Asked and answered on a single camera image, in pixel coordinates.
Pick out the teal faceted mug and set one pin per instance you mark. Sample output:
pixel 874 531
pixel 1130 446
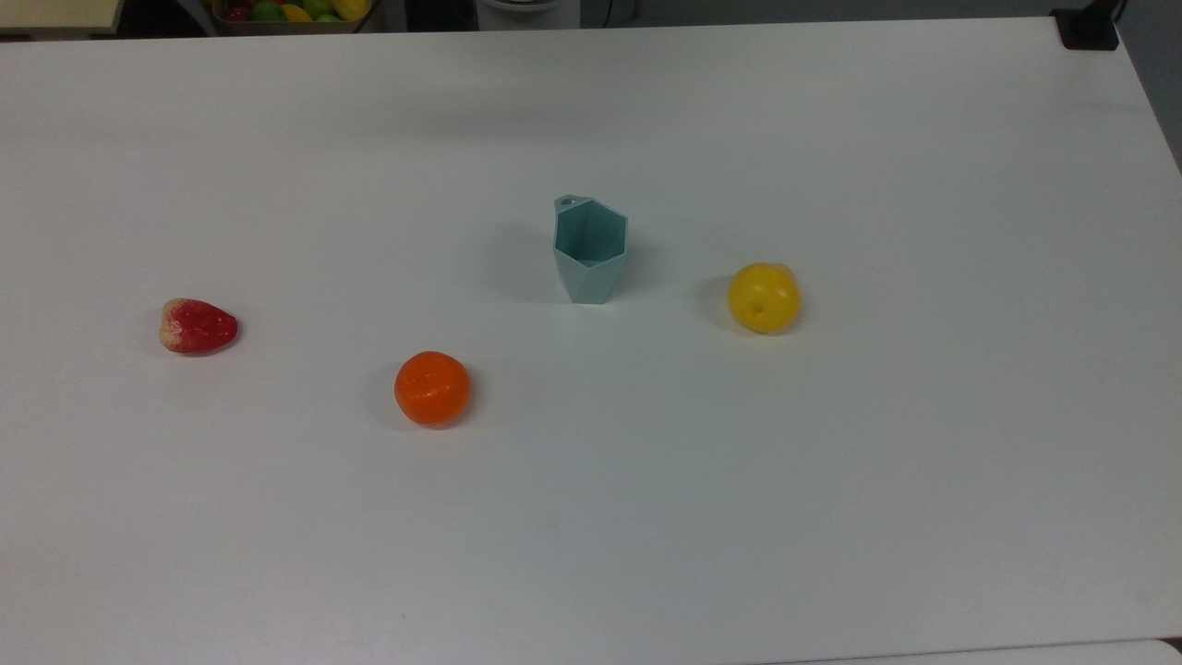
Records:
pixel 591 279

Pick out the orange toy mandarin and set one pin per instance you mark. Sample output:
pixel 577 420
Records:
pixel 432 389

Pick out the yellow toy pear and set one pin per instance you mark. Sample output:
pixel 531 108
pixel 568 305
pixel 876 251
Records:
pixel 764 297

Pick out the red toy strawberry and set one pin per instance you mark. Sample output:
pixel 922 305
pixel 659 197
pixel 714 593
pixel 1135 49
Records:
pixel 199 327

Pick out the bowl of toy fruit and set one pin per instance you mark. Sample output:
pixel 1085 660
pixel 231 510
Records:
pixel 291 20

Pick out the black table clamp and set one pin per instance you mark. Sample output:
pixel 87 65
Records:
pixel 1088 30

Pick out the light wooden table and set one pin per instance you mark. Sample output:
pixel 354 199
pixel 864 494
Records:
pixel 55 13

